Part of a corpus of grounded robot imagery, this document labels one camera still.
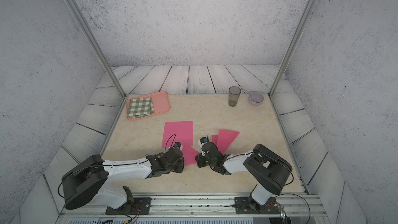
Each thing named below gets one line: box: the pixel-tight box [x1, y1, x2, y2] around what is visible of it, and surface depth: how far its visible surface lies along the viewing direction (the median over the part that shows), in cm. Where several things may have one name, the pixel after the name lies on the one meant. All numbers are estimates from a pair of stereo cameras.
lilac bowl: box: [248, 91, 265, 106], surface depth 114 cm
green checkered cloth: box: [126, 97, 155, 119], surface depth 114 cm
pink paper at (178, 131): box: [161, 120, 194, 148], surface depth 104 cm
